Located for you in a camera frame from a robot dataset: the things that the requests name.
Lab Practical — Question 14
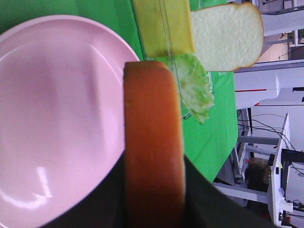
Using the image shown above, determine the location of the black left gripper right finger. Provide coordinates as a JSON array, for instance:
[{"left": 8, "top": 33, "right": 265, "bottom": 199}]
[{"left": 183, "top": 157, "right": 275, "bottom": 228}]

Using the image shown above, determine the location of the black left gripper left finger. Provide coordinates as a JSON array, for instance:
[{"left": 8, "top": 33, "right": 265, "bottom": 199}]
[{"left": 44, "top": 154, "right": 126, "bottom": 228}]

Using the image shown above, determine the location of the bread slice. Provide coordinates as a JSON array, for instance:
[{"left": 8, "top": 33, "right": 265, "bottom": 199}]
[
  {"left": 191, "top": 2, "right": 264, "bottom": 72},
  {"left": 123, "top": 61, "right": 186, "bottom": 228}
]

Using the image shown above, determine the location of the green lettuce leaf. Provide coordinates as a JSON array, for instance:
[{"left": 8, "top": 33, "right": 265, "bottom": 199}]
[{"left": 161, "top": 54, "right": 214, "bottom": 124}]

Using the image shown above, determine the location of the yellow cheese slice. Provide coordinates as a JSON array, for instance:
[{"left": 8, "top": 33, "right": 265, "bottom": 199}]
[{"left": 133, "top": 0, "right": 195, "bottom": 58}]

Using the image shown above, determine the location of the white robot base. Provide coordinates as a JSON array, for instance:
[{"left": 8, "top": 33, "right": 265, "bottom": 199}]
[{"left": 234, "top": 59, "right": 304, "bottom": 109}]

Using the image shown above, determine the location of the green tablecloth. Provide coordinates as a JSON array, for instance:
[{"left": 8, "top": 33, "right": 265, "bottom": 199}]
[{"left": 0, "top": 0, "right": 238, "bottom": 181}]

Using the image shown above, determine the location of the pink round plate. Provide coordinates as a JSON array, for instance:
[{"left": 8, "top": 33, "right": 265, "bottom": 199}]
[{"left": 0, "top": 15, "right": 138, "bottom": 228}]

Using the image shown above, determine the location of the right clear plastic tray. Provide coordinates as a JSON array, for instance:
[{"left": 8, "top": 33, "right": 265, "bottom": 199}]
[{"left": 132, "top": 0, "right": 215, "bottom": 124}]

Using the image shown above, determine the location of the white metal frame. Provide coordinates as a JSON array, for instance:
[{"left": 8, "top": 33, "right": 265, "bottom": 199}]
[{"left": 213, "top": 114, "right": 293, "bottom": 228}]

